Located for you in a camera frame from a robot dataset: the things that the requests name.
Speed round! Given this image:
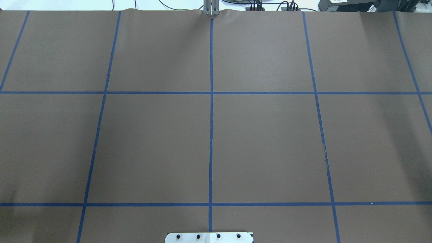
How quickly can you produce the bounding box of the black box top right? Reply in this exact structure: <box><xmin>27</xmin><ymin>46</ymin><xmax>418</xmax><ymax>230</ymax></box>
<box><xmin>318</xmin><ymin>0</ymin><xmax>432</xmax><ymax>12</ymax></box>

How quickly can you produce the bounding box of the black connector block right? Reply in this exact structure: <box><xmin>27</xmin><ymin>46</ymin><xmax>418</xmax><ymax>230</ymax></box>
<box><xmin>277</xmin><ymin>0</ymin><xmax>301</xmax><ymax>12</ymax></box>

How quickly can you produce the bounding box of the black connector block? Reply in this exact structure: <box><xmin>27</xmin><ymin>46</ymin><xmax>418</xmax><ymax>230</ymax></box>
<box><xmin>245</xmin><ymin>0</ymin><xmax>265</xmax><ymax>12</ymax></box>
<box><xmin>277</xmin><ymin>0</ymin><xmax>301</xmax><ymax>12</ymax></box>

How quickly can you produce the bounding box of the metal bracket with bolts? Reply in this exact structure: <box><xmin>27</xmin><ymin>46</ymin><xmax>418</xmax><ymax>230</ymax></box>
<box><xmin>164</xmin><ymin>231</ymin><xmax>254</xmax><ymax>243</ymax></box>

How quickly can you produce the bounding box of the grey metal post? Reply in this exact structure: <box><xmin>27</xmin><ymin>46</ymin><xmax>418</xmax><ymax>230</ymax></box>
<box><xmin>202</xmin><ymin>0</ymin><xmax>220</xmax><ymax>16</ymax></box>

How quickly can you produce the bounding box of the black connector block left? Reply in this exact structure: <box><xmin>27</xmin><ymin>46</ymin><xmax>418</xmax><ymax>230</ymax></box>
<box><xmin>245</xmin><ymin>0</ymin><xmax>265</xmax><ymax>12</ymax></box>

